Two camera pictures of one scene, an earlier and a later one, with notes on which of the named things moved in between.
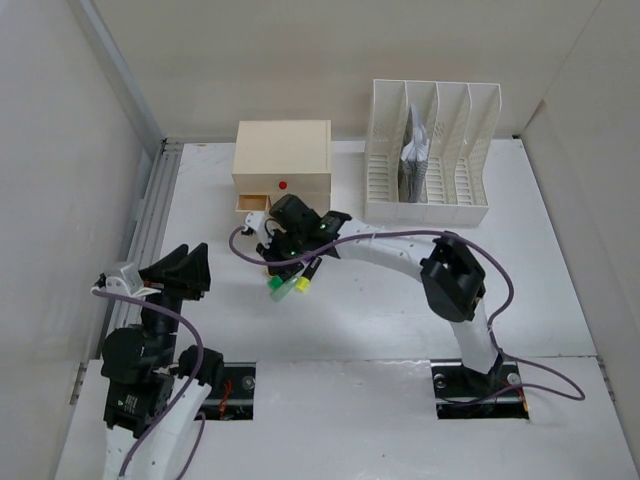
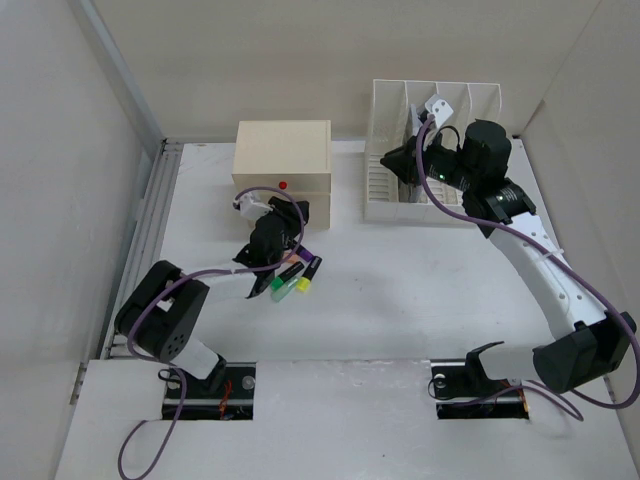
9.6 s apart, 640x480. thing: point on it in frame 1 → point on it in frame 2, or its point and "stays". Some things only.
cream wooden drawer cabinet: (274, 158) stays
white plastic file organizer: (460, 120) stays
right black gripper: (266, 247) → (392, 160)
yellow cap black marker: (303, 282) stays
